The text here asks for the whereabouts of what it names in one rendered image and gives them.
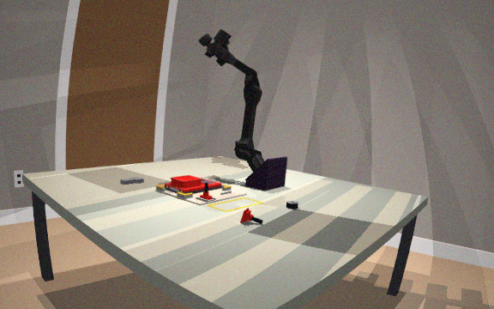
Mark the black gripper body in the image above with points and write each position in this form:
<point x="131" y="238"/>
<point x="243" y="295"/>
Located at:
<point x="204" y="40"/>

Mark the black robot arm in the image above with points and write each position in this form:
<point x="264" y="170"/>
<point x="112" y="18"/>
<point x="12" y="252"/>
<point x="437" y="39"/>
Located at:
<point x="244" y="148"/>

